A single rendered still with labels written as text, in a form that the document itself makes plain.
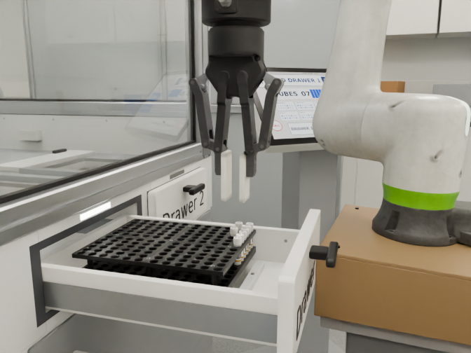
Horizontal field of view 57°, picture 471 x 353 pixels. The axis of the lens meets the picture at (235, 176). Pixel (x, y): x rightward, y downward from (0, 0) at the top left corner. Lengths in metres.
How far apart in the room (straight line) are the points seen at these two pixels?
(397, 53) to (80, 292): 3.82
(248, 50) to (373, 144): 0.33
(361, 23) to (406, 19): 2.97
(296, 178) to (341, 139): 0.70
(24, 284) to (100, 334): 0.22
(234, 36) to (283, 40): 1.73
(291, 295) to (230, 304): 0.08
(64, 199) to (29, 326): 0.17
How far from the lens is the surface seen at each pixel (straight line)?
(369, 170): 3.54
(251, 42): 0.58
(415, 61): 4.19
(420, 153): 0.77
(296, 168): 1.52
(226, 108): 0.60
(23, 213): 0.60
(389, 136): 0.79
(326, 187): 1.58
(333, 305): 0.74
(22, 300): 0.63
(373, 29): 0.89
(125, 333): 0.87
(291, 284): 0.48
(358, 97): 0.85
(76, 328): 0.73
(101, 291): 0.60
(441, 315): 0.73
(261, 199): 2.39
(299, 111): 1.44
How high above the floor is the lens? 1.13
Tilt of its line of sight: 11 degrees down
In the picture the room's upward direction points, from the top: straight up
